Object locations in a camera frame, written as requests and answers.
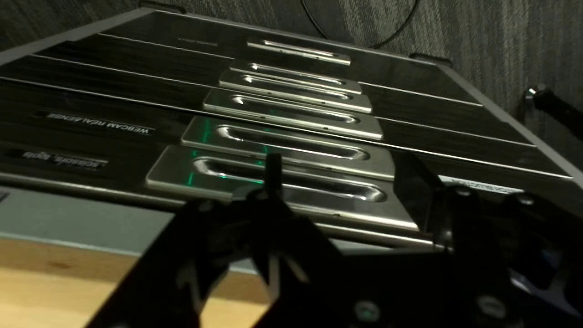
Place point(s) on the grey tool cabinet wood top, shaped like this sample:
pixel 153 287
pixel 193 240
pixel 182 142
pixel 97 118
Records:
pixel 73 222

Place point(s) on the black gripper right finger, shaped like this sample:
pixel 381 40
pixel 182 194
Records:
pixel 302 275

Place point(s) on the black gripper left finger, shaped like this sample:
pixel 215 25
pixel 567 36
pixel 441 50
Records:
pixel 182 262

